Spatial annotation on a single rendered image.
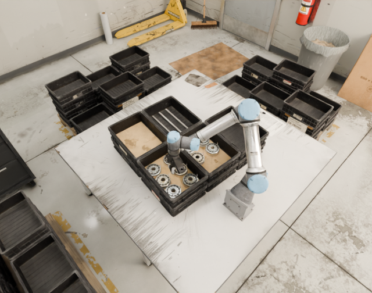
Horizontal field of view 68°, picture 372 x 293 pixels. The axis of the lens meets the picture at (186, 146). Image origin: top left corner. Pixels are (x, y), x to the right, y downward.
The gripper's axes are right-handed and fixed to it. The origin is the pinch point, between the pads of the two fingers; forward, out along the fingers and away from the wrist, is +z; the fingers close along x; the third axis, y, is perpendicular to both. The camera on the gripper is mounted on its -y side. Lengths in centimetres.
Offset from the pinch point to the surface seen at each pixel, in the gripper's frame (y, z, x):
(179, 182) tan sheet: -6.9, 2.0, 1.9
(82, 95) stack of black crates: 164, 36, 14
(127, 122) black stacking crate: 58, -4, 7
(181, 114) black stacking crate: 47, 2, -36
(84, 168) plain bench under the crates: 51, 15, 49
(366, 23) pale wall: 53, 1, -313
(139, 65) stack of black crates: 177, 35, -63
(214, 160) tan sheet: -5.6, 2.0, -29.0
